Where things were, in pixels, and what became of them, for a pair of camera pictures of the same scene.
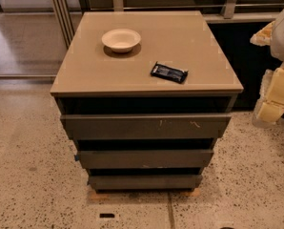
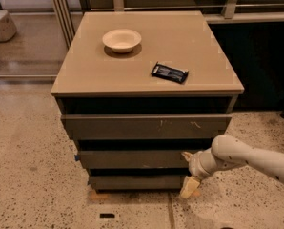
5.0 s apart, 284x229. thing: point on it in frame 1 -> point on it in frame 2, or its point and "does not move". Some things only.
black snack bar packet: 169,72 does not move
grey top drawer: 146,126 does not move
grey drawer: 145,158 does not move
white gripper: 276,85 -> 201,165
